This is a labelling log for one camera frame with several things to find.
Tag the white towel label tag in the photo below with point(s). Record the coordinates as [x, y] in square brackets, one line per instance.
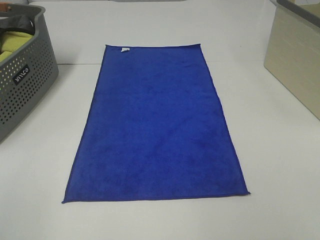
[125, 49]

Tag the blue microfiber towel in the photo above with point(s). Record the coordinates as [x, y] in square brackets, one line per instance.
[155, 130]

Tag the yellow-green cloth in basket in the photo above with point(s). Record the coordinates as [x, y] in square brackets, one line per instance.
[11, 41]

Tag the beige storage box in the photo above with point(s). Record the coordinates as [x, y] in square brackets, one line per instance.
[293, 50]

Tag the grey perforated laundry basket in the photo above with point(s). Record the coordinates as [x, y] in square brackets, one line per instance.
[27, 74]

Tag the black cloth in basket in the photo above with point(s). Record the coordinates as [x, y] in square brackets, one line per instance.
[17, 23]

